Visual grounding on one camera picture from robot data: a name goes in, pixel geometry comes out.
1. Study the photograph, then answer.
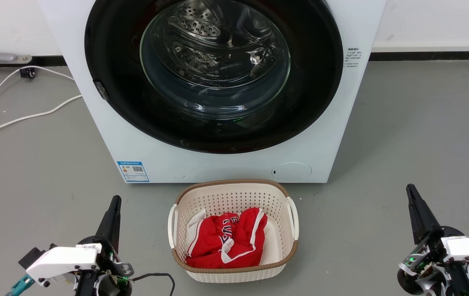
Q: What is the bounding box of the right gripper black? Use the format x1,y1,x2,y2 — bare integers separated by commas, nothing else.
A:
398,184,469,296

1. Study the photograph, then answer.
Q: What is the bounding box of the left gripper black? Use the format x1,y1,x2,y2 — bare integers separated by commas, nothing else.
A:
76,196,134,296

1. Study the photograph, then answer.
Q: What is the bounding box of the round black glass washer door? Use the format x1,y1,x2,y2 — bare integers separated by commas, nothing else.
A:
84,0,344,155

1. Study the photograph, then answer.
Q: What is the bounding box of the white front-load washing machine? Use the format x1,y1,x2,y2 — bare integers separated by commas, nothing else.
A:
37,0,387,184

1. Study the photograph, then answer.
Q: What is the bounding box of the blue energy label sticker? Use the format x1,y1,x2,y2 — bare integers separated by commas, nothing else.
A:
117,161,150,183

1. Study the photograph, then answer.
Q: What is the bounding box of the red sports garment white trim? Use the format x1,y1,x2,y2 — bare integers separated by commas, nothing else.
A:
185,207,268,269

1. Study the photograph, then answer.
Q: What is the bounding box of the cream perforated laundry basket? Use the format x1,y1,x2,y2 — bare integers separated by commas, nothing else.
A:
168,179,299,283

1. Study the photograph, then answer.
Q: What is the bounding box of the round white filter cover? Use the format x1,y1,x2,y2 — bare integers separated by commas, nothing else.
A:
271,162,313,183

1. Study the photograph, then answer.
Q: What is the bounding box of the printed warning text label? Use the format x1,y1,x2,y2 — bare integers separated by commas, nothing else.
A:
344,46,361,69

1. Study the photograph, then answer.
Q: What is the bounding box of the perforated steel washer drum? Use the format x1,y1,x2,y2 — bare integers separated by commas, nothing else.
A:
141,0,291,120

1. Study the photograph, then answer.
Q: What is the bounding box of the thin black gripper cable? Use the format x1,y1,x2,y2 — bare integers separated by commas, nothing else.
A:
131,272,176,296

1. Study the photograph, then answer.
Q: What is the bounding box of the teal cable connector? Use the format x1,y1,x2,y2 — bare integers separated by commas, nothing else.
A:
5,275,36,296

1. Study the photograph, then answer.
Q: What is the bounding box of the thick white power cable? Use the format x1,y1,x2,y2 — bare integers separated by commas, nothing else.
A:
0,95,83,139

